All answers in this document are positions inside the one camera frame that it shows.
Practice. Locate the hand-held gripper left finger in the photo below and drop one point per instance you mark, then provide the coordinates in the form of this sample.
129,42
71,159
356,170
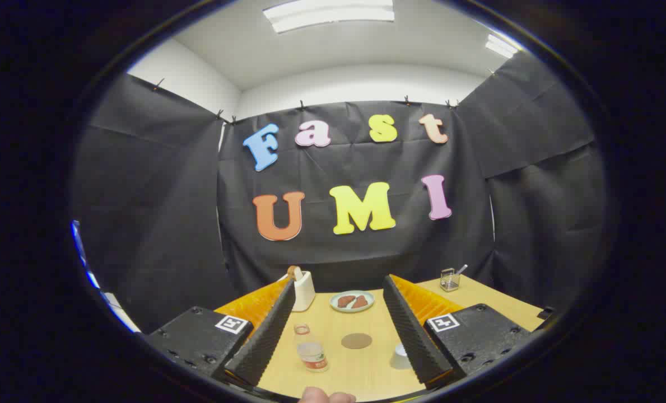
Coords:
265,341

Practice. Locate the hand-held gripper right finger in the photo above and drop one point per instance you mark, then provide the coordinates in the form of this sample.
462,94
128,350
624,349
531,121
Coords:
414,336

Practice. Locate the pale grey cup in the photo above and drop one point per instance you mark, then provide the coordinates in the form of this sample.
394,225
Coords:
400,359

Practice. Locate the clear plastic bottle red label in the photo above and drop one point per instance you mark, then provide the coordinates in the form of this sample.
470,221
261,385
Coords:
312,356

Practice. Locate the round brown coaster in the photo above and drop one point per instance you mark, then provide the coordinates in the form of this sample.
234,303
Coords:
357,341

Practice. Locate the white toaster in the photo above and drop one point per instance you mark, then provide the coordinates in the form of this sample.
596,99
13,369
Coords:
303,294

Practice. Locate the brown food piece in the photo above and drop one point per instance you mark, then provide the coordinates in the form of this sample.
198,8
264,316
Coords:
345,301
361,303

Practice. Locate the wooden table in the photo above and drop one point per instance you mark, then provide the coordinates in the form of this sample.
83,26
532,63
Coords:
366,378

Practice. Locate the pale green plate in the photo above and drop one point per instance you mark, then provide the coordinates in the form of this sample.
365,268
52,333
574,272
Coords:
352,309

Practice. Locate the bread slice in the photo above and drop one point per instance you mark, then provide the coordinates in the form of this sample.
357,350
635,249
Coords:
294,272

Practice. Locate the metal spoon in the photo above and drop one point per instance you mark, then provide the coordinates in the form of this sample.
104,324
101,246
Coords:
462,269

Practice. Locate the small ceiling light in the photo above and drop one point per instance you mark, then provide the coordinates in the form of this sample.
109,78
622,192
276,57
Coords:
501,46

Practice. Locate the long ceiling light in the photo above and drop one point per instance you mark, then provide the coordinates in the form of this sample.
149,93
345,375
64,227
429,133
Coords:
330,14

